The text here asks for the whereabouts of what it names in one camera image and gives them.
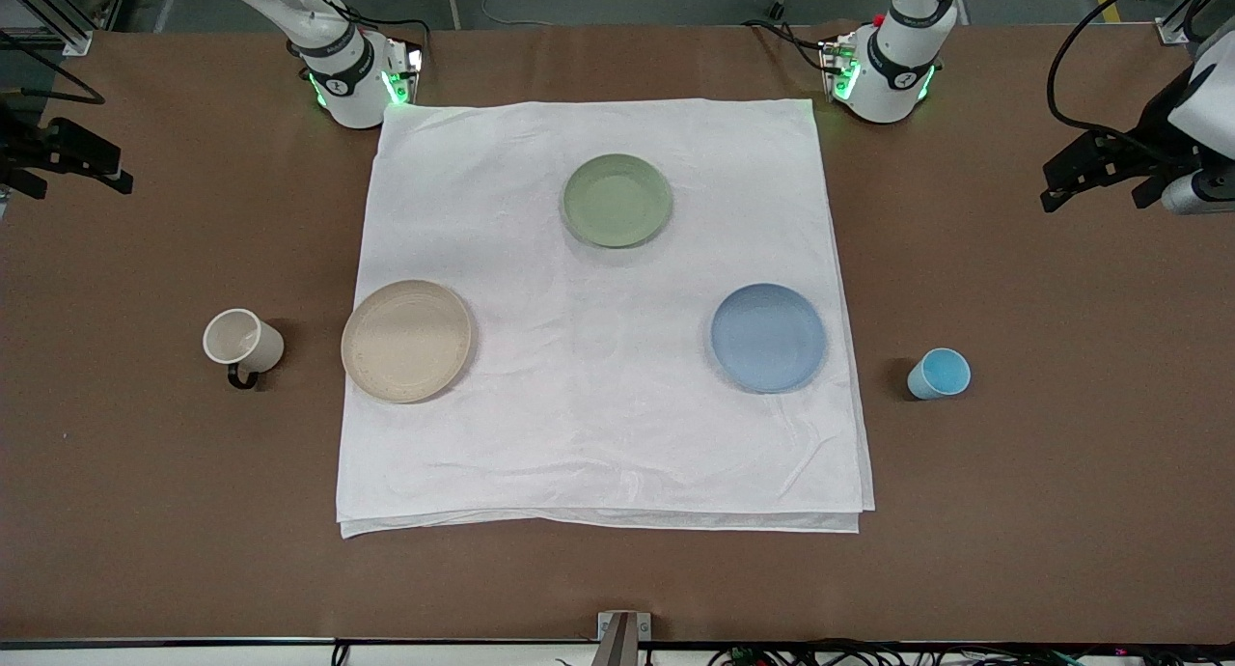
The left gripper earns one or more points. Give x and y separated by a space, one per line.
1154 125

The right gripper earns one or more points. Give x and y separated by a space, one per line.
21 149

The blue cup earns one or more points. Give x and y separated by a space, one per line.
938 374

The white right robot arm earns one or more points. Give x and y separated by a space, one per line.
338 68

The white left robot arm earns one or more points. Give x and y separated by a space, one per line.
892 68

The blue plate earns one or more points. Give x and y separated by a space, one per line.
769 338

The beige gray plate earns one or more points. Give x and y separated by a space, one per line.
407 342

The green plate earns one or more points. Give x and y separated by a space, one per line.
617 201

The white cloth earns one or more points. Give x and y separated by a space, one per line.
598 425

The aluminium frame profile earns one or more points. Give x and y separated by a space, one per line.
1192 10
48 10

